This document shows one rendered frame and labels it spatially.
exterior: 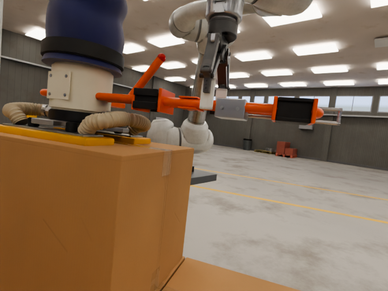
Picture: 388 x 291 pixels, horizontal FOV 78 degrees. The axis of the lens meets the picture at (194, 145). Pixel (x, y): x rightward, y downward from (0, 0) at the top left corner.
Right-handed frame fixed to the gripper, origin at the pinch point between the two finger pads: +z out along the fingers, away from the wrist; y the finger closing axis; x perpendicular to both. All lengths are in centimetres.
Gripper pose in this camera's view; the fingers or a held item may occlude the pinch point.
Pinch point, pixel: (213, 105)
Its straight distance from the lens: 61.0
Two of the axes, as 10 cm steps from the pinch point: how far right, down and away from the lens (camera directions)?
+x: 9.3, 1.3, -3.4
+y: -3.4, 0.3, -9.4
